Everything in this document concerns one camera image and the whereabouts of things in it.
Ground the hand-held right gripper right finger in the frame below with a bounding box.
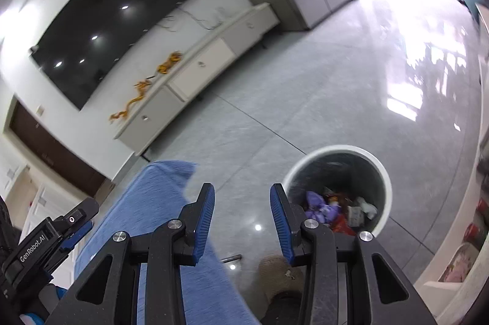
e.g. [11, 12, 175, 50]
[270, 183, 438, 325]

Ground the dark brown door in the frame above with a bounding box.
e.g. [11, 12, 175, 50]
[8, 96, 106, 198]

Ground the red wrapper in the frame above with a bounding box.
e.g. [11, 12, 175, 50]
[330, 214, 356, 236]

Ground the red can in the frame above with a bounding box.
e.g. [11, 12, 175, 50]
[464, 223, 489, 250]

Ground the beige slipper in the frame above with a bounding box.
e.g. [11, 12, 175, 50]
[258, 254, 307, 305]

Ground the white TV cabinet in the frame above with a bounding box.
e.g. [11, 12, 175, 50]
[113, 2, 282, 158]

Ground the white crumpled paper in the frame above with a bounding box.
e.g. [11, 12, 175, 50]
[347, 196, 379, 227]

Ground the pink packet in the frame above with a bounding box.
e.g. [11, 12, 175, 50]
[439, 242, 480, 284]

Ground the white door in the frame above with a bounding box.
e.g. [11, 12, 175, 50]
[0, 164, 89, 288]

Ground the blue towel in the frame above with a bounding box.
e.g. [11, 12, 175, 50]
[74, 160, 264, 325]

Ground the purple wrapper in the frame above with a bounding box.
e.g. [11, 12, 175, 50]
[303, 190, 341, 225]

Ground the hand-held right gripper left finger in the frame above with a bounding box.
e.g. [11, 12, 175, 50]
[55, 183, 216, 325]

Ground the white round trash bin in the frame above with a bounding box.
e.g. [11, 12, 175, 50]
[282, 145, 393, 238]

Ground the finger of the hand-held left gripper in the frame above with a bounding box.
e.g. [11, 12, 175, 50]
[59, 220, 94, 254]
[55, 197, 100, 231]

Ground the black wall television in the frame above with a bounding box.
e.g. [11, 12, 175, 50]
[30, 0, 200, 111]

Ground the white table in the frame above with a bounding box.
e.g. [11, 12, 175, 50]
[414, 57, 489, 325]

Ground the golden ornament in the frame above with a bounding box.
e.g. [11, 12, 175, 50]
[109, 78, 152, 123]
[156, 50, 183, 76]

